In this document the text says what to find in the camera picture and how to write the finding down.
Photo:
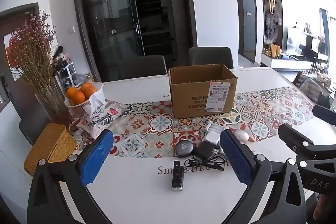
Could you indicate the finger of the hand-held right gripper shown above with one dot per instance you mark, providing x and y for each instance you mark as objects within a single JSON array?
[
  {"x": 302, "y": 144},
  {"x": 325, "y": 113}
]

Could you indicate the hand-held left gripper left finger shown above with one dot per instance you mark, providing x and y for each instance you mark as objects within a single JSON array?
[{"x": 97, "y": 158}]

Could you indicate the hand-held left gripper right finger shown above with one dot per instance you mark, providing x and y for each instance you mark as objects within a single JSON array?
[{"x": 236, "y": 158}]

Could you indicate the white battery case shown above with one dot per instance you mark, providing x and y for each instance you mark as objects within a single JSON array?
[{"x": 212, "y": 136}]

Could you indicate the round grey device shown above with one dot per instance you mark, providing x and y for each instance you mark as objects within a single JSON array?
[{"x": 185, "y": 149}]

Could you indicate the black flashlight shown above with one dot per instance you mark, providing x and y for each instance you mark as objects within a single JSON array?
[{"x": 176, "y": 176}]

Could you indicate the brown cardboard box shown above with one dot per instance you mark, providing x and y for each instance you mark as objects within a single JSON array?
[{"x": 189, "y": 98}]

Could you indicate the person's right hand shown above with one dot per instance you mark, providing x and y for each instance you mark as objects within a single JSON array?
[{"x": 320, "y": 211}]

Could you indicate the patterned cushion chair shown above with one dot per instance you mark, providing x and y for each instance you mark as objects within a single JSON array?
[{"x": 309, "y": 87}]

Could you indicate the floral tissue cover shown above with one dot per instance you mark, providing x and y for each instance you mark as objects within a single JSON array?
[{"x": 105, "y": 113}]

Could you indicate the yellow woven box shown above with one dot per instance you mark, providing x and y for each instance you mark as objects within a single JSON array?
[{"x": 47, "y": 145}]

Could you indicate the orange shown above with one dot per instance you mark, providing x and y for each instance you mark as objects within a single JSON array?
[
  {"x": 88, "y": 88},
  {"x": 78, "y": 98},
  {"x": 72, "y": 92}
]

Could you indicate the white fruit basket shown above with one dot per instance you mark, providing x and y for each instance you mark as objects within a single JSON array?
[{"x": 97, "y": 92}]

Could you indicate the white television cabinet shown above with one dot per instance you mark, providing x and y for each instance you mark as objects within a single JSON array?
[{"x": 283, "y": 62}]

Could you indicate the glass vase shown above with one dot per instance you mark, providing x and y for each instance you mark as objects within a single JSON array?
[{"x": 53, "y": 106}]

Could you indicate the patterned table runner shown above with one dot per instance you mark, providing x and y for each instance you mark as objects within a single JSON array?
[{"x": 157, "y": 124}]

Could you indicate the grey dining chair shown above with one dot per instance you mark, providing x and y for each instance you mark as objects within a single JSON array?
[
  {"x": 141, "y": 67},
  {"x": 34, "y": 124},
  {"x": 210, "y": 56}
]

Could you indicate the small brown floor box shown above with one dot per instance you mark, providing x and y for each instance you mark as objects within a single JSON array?
[{"x": 90, "y": 79}]

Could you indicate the yellow bags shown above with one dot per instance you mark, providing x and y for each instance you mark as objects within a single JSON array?
[{"x": 275, "y": 50}]

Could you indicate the television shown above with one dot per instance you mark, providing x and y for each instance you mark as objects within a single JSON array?
[{"x": 291, "y": 40}]

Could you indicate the white shoe rack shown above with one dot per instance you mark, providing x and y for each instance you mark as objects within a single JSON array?
[{"x": 65, "y": 74}]

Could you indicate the pile of slippers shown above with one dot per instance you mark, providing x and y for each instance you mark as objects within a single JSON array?
[{"x": 59, "y": 56}]

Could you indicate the dried flower bouquet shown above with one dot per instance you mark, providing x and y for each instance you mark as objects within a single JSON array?
[{"x": 34, "y": 56}]

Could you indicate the dark interior door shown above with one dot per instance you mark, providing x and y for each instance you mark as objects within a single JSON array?
[{"x": 246, "y": 22}]

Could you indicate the red door decoration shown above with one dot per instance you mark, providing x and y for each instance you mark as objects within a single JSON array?
[{"x": 11, "y": 48}]

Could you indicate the dark glass sliding door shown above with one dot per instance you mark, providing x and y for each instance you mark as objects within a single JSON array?
[{"x": 113, "y": 16}]

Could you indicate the brown entrance door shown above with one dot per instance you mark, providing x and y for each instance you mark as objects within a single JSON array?
[{"x": 18, "y": 22}]

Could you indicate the slatted dark wall panel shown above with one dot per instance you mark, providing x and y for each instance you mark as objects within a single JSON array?
[{"x": 270, "y": 16}]

